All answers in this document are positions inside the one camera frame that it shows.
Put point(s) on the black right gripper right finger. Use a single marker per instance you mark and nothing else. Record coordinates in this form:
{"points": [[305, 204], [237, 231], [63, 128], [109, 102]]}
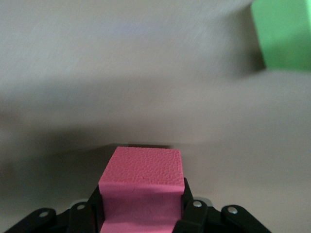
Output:
{"points": [[194, 216]]}

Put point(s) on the hot pink foam block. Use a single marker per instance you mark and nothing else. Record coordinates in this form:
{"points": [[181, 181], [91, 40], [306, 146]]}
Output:
{"points": [[143, 174]]}

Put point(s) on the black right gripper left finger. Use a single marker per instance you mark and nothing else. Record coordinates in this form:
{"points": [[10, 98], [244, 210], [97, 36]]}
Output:
{"points": [[80, 218]]}

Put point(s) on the green foam block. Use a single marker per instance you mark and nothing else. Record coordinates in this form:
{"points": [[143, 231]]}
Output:
{"points": [[284, 34]]}

